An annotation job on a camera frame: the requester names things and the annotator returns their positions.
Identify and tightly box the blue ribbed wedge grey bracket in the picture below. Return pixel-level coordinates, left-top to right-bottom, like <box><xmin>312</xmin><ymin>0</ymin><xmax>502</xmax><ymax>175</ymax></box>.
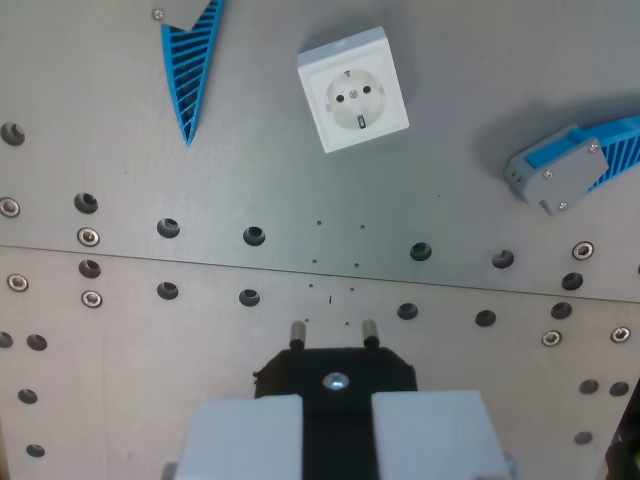
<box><xmin>151</xmin><ymin>0</ymin><xmax>227</xmax><ymax>149</ymax></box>
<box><xmin>502</xmin><ymin>115</ymin><xmax>640</xmax><ymax>218</ymax></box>

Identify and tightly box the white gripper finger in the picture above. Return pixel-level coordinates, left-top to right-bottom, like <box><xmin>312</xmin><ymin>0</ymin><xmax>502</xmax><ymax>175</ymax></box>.
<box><xmin>173</xmin><ymin>393</ymin><xmax>305</xmax><ymax>480</ymax></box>
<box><xmin>371</xmin><ymin>389</ymin><xmax>512</xmax><ymax>480</ymax></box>

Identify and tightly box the black frame edge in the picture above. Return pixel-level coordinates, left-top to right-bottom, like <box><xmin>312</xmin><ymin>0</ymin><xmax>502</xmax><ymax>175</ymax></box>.
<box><xmin>601</xmin><ymin>388</ymin><xmax>640</xmax><ymax>480</ymax></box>

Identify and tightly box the white wall socket box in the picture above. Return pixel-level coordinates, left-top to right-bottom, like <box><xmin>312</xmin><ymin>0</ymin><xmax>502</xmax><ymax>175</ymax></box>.
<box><xmin>296</xmin><ymin>26</ymin><xmax>411</xmax><ymax>155</ymax></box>

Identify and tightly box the black two-pin power plug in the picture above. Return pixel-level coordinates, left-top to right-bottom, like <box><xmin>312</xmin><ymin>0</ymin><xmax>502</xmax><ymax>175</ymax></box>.
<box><xmin>252</xmin><ymin>319</ymin><xmax>419</xmax><ymax>480</ymax></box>

